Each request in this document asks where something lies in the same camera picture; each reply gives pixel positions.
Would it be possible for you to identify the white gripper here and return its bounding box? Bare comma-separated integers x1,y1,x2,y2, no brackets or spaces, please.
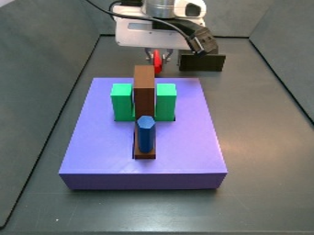
112,4,206,65

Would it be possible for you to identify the red peg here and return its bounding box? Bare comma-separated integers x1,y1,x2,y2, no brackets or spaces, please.
154,50,162,74

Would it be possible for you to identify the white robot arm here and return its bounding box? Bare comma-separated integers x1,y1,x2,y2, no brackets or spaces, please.
112,0,206,66

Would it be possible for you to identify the purple base board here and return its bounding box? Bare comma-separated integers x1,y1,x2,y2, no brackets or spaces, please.
59,78,228,190

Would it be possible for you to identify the brown L-shaped block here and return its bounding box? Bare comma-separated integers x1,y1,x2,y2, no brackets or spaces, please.
134,65,156,160

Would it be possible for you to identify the right green block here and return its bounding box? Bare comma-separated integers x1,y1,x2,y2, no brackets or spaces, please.
156,84,176,121

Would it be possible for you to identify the green block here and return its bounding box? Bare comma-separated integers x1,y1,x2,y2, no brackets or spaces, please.
156,84,176,121
111,84,134,121

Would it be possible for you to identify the black slotted holder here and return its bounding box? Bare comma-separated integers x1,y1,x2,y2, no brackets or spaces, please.
179,54,226,72

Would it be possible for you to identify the left green block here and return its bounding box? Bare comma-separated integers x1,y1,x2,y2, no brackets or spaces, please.
111,84,134,121

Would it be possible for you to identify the blue hexagonal peg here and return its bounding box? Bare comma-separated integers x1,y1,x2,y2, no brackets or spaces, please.
136,116,156,153

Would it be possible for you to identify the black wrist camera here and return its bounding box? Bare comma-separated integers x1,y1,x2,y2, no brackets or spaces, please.
167,19,218,56

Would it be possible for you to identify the black cable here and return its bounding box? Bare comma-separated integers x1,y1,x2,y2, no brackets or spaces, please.
84,0,198,42

